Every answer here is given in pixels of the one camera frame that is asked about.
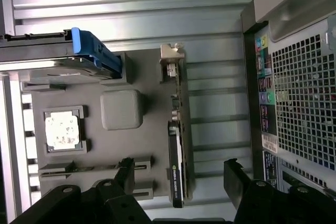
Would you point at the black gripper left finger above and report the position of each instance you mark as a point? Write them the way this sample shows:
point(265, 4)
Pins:
point(65, 208)

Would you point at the open grey PC case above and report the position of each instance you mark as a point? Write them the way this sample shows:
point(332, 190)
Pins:
point(302, 90)

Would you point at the silver CPU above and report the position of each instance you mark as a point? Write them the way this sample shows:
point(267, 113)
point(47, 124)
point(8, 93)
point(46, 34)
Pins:
point(63, 129)

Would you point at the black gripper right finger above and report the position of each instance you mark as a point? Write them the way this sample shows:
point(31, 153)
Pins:
point(262, 203)

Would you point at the green RAM stick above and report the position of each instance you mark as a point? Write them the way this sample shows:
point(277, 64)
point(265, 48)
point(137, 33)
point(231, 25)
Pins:
point(86, 168)

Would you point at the hard disk with blue bracket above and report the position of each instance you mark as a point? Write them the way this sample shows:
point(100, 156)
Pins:
point(39, 51)

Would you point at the grey plastic parts rack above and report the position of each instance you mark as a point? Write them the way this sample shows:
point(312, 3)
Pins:
point(126, 142)

